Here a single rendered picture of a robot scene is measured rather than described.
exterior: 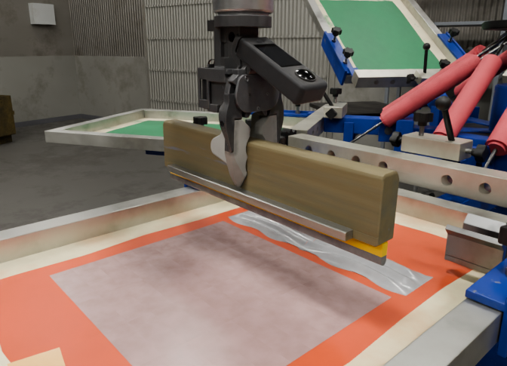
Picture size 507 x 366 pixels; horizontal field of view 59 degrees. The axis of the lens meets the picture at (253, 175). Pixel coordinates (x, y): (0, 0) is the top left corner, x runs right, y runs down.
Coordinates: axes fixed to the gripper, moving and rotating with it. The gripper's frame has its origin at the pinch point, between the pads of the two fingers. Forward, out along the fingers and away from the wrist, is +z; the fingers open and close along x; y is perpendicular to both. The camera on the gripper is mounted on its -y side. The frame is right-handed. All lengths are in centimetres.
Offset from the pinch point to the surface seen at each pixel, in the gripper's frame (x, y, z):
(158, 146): -28, 74, 13
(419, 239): -26.5, -10.6, 13.4
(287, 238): -10.4, 3.3, 13.2
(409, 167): -41.8, 0.7, 6.5
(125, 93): -298, 649, 61
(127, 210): 6.2, 25.2, 10.6
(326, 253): -10.4, -4.7, 12.8
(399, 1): -187, 95, -39
